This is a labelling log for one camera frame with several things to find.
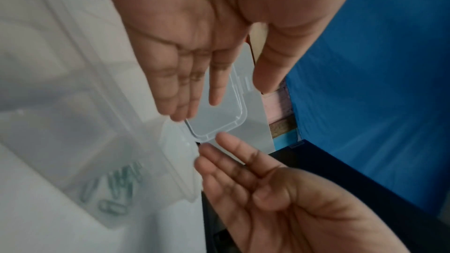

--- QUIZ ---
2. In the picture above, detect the person's left hand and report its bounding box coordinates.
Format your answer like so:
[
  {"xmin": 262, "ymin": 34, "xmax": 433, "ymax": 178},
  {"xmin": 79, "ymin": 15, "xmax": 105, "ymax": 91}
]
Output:
[{"xmin": 97, "ymin": 0, "xmax": 363, "ymax": 123}]

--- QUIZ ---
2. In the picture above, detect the person's right hand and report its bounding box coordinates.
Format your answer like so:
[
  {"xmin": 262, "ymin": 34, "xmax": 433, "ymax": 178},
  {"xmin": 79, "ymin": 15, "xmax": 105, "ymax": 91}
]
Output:
[{"xmin": 194, "ymin": 132, "xmax": 401, "ymax": 253}]

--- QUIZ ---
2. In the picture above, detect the large clear plastic storage box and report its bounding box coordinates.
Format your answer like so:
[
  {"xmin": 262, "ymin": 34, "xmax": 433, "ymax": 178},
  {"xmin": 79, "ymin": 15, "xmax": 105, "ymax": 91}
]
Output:
[{"xmin": 0, "ymin": 0, "xmax": 205, "ymax": 230}]

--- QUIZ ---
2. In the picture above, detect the pile of green paper clips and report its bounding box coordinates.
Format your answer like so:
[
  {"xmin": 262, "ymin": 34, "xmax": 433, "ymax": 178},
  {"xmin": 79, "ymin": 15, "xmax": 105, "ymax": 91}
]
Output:
[{"xmin": 79, "ymin": 161, "xmax": 145, "ymax": 217}]

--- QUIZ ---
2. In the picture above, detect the small clear plastic lid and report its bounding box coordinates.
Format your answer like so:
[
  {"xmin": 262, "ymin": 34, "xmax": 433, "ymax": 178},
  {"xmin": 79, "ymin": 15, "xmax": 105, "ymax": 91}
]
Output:
[{"xmin": 184, "ymin": 62, "xmax": 249, "ymax": 140}]

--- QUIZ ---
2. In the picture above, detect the blue cloth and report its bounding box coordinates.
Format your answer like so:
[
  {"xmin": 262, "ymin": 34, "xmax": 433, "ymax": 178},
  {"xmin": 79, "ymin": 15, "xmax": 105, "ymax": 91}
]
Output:
[{"xmin": 273, "ymin": 0, "xmax": 450, "ymax": 217}]

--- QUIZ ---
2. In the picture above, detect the wooden frame piece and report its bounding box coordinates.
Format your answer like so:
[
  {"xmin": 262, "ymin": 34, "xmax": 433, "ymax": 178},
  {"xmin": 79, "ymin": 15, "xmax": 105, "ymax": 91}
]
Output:
[{"xmin": 261, "ymin": 83, "xmax": 300, "ymax": 139}]

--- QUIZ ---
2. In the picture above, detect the black furniture panel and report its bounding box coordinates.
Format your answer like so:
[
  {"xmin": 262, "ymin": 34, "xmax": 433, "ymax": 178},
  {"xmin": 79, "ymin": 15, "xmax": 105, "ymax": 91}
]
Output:
[{"xmin": 200, "ymin": 138, "xmax": 450, "ymax": 253}]

